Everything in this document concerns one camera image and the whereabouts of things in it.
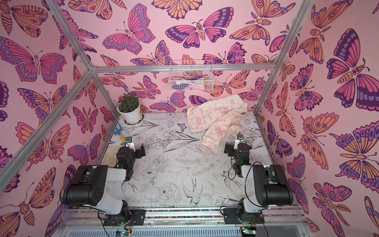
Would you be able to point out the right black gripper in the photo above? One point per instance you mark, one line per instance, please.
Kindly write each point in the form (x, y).
(230, 149)

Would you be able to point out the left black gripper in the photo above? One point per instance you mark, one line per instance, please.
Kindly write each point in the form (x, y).
(138, 151)

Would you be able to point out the pink printed kids jacket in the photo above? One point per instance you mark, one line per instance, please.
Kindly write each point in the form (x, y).
(217, 118)

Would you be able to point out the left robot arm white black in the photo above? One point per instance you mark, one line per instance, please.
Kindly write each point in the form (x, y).
(87, 187)

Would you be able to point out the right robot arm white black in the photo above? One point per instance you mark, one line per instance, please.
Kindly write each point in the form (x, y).
(265, 186)

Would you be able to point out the beige work glove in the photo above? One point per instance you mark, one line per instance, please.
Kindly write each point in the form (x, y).
(109, 158)

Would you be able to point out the blue yellow garden rake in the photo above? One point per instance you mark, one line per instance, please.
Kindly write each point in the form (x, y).
(117, 129)

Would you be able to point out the potted green plant white pot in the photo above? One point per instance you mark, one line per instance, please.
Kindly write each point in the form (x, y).
(129, 108)

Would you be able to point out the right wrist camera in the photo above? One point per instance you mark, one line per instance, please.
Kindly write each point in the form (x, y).
(239, 139)

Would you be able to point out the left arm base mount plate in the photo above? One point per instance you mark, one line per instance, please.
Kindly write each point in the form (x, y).
(134, 217)

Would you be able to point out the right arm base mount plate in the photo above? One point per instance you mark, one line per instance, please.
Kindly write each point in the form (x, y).
(237, 216)

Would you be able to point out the aluminium front rail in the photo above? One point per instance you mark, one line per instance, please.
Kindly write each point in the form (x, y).
(206, 221)

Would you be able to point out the white wire basket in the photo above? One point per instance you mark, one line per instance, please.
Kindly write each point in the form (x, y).
(191, 75)

